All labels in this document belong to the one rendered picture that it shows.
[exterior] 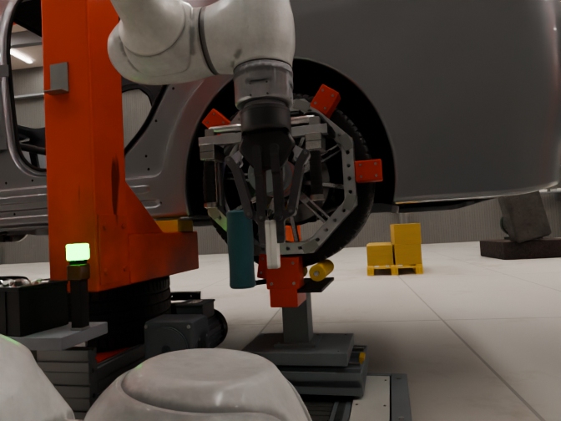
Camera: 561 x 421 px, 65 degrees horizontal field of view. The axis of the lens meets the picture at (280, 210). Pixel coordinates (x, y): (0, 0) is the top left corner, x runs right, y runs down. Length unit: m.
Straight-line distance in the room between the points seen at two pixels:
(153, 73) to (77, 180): 0.71
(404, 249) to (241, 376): 5.70
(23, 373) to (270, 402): 0.18
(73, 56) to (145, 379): 1.27
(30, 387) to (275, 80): 0.47
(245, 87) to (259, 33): 0.08
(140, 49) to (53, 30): 0.87
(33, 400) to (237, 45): 0.50
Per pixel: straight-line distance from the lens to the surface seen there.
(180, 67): 0.71
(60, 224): 1.42
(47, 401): 0.38
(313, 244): 1.53
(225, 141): 1.43
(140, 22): 0.67
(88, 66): 1.44
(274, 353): 1.68
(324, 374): 1.63
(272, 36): 0.67
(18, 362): 0.37
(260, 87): 0.65
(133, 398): 0.28
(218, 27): 0.69
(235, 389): 0.27
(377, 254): 5.96
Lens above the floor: 0.67
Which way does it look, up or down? 2 degrees up
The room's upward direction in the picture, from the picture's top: 3 degrees counter-clockwise
